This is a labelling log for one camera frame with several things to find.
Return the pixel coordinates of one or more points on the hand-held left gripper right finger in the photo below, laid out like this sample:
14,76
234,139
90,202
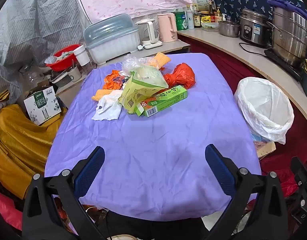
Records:
218,170

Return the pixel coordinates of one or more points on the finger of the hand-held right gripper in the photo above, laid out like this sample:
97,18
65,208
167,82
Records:
306,192

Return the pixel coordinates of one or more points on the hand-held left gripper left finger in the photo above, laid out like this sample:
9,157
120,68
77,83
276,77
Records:
91,170

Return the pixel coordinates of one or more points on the white tissue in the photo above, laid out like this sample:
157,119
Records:
107,108

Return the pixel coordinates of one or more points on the orange foam net sleeve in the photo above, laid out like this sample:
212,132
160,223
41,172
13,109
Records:
101,95
162,60

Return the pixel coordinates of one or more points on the waste bin with white liner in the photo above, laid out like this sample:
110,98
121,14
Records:
263,105

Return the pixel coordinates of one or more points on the bright green carton box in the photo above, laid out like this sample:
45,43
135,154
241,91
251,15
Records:
166,100

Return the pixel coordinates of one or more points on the orange printed plastic bag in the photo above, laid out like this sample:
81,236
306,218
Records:
113,81

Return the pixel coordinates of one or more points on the yellow-green plastic pouch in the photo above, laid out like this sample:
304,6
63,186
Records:
141,85

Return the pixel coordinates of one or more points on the red-orange plastic bag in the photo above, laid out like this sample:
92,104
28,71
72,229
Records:
179,76

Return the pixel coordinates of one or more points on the clear plastic bag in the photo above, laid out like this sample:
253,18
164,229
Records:
134,63

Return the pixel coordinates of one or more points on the red plastic bag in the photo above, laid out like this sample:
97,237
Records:
278,170

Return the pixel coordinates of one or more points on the small wooden stool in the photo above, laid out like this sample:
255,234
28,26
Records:
266,150

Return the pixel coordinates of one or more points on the purple tablecloth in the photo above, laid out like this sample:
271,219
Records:
148,155

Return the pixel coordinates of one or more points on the yellow cloth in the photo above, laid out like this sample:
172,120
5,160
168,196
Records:
21,140

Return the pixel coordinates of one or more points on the cardboard box with green print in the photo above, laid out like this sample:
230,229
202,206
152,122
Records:
42,107

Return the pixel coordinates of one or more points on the pink-red bag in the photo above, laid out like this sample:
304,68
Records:
6,210

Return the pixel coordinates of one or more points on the small white cooker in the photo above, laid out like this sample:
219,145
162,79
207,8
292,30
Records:
64,78

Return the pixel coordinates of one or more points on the dark red curtain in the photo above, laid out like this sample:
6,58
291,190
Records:
223,65

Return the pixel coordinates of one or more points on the red basin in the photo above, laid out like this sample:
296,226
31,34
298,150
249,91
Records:
59,63

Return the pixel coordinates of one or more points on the white cup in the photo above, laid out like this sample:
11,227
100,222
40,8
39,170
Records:
82,56

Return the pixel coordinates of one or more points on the grey curved counter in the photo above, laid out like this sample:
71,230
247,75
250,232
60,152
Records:
243,55

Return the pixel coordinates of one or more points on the black induction cooker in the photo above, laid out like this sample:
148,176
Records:
281,61

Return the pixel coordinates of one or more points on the dish drainer with grey-blue lid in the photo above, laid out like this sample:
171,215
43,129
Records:
111,40

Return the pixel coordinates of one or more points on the white power plug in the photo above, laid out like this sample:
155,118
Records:
141,47

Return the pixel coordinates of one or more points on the small steel pot with lid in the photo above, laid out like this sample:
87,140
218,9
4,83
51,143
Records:
228,28

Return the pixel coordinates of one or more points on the clear food container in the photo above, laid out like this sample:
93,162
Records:
209,27

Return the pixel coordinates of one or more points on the steel rice cooker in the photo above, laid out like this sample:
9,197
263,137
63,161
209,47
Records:
254,28

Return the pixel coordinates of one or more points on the large steel steamer pot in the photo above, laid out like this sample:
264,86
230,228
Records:
291,37

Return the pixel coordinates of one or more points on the yellow label jar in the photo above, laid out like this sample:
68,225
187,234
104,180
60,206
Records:
206,19

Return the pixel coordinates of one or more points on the pink electric kettle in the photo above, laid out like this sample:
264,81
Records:
167,27

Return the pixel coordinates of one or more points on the dark sauce bottle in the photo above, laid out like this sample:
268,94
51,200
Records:
197,18

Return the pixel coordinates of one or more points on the green tin can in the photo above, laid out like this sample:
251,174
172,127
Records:
180,21

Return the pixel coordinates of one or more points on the yellow oil bottle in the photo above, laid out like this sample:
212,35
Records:
219,16

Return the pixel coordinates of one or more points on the white bottle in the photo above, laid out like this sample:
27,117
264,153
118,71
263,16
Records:
190,18

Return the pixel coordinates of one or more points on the silver foil sheet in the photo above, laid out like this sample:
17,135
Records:
38,25

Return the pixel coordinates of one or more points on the red label sauce bottle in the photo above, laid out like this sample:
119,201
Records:
212,15

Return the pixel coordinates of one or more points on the white and green box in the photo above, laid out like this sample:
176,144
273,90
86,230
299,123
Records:
199,3

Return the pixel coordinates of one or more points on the purple cloth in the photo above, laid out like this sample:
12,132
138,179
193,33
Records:
288,5

